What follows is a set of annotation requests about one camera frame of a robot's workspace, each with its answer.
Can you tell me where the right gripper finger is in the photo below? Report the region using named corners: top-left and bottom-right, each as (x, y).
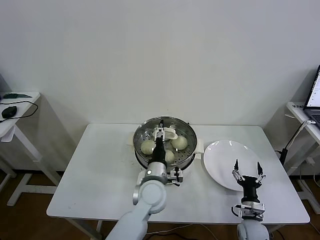
top-left (230, 158), bottom-right (246, 183)
top-left (254, 161), bottom-right (267, 185)

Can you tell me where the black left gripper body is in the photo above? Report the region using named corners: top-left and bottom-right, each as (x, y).
top-left (151, 140), bottom-right (168, 165)

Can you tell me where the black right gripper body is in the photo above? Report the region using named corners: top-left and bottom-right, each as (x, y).
top-left (237, 175), bottom-right (262, 200)

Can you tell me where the round glass pot lid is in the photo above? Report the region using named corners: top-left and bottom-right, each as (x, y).
top-left (132, 115), bottom-right (198, 168)

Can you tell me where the white steamed baozi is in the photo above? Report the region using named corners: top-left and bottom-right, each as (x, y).
top-left (171, 135), bottom-right (189, 151)
top-left (164, 149), bottom-right (176, 165)
top-left (140, 139), bottom-right (156, 155)

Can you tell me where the steel perforated steamer basket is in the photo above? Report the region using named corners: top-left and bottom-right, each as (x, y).
top-left (132, 115), bottom-right (198, 169)

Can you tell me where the white round plate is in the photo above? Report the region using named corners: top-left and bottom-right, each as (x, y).
top-left (202, 139), bottom-right (265, 193)

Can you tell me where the cream electric cooker base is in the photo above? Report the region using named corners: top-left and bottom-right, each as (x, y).
top-left (126, 135), bottom-right (206, 187)

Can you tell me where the white side table with laptop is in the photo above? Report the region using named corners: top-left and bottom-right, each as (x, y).
top-left (284, 100), bottom-right (320, 215)

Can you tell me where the grey open laptop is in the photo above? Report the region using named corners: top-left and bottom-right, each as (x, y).
top-left (301, 64), bottom-right (320, 124)

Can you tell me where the white side table with mouse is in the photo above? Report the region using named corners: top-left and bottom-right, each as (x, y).
top-left (0, 90), bottom-right (63, 207)

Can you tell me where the dark green flat tool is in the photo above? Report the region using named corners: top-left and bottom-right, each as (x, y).
top-left (2, 91), bottom-right (33, 99)

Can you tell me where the black computer mouse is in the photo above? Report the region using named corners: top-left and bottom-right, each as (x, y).
top-left (1, 105), bottom-right (18, 119)

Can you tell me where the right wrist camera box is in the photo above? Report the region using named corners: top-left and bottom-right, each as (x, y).
top-left (230, 201), bottom-right (266, 220)

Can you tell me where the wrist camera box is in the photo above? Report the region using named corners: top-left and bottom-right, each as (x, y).
top-left (166, 166), bottom-right (185, 188)
top-left (230, 201), bottom-right (266, 220)

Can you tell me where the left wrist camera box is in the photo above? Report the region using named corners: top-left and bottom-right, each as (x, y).
top-left (166, 166), bottom-right (185, 188)

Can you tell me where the black adapter cable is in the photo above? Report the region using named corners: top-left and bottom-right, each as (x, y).
top-left (274, 129), bottom-right (305, 164)

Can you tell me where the white laptop cable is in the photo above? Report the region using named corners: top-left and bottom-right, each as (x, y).
top-left (287, 119), bottom-right (316, 150)

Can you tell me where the white floor cable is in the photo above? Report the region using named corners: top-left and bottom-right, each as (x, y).
top-left (147, 223), bottom-right (216, 240)

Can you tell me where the black mouse cable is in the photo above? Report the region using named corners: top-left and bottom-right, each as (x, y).
top-left (0, 100), bottom-right (39, 124)

